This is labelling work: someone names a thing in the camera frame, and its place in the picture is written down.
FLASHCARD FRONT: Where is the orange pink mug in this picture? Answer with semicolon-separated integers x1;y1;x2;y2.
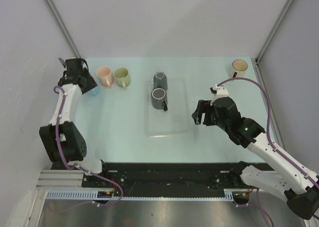
96;66;114;87

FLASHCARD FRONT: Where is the blue mug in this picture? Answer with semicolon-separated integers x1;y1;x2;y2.
88;86;100;96

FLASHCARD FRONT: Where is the dark grey mug front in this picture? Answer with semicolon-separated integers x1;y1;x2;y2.
151;88;168;111

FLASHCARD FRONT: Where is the dark grey mug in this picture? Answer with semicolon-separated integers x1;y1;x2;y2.
153;71;168;91
151;88;168;111

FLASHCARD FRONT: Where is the green mug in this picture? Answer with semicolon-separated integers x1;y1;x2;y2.
114;67;131;88

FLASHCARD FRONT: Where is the cream beige mug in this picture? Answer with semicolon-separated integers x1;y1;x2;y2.
229;59;248;78

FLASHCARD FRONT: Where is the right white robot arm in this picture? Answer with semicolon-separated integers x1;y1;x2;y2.
191;97;319;220

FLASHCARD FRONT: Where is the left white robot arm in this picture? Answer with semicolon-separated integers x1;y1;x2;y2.
39;58;110;187

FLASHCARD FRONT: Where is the clear plastic tray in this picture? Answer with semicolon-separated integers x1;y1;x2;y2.
144;78;190;138

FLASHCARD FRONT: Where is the white slotted cable duct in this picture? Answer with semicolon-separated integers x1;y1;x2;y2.
46;190;251;202

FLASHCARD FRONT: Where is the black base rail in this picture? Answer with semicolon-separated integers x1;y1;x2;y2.
51;162;271;198

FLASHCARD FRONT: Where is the left aluminium frame post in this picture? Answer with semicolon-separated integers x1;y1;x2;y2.
43;0;81;58

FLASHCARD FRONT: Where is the aluminium frame post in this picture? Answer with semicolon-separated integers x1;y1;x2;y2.
43;0;81;58
255;0;296;65

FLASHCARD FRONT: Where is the right aluminium frame post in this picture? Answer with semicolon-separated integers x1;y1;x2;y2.
255;0;296;65

